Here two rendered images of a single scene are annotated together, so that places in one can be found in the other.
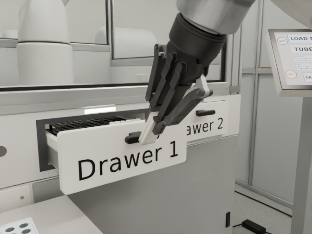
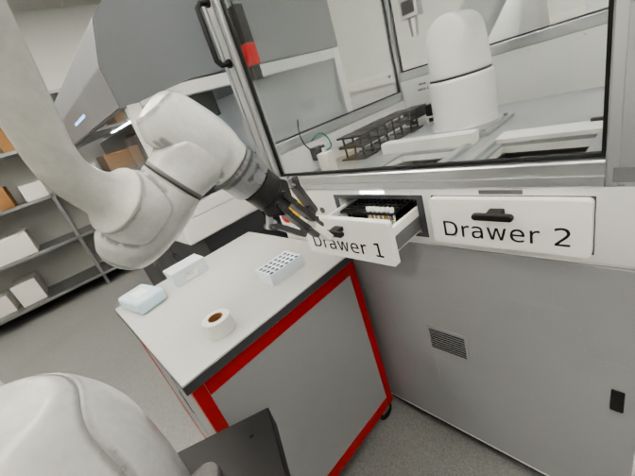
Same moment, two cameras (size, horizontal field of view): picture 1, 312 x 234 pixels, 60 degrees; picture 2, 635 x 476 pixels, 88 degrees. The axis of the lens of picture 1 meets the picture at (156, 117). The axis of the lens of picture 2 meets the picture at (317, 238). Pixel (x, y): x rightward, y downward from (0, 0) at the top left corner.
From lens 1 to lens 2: 0.85 m
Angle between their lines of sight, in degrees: 86
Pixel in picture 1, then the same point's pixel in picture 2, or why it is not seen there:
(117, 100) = (382, 184)
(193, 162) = (506, 276)
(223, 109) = (570, 214)
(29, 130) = (332, 200)
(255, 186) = not seen: outside the picture
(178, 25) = not seen: hidden behind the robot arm
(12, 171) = not seen: hidden behind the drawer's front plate
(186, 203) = (498, 319)
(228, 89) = (609, 176)
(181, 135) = (384, 240)
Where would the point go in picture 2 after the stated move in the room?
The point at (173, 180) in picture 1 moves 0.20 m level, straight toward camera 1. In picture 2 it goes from (471, 283) to (390, 306)
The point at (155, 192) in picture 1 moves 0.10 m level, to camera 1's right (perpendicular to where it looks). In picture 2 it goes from (443, 284) to (464, 305)
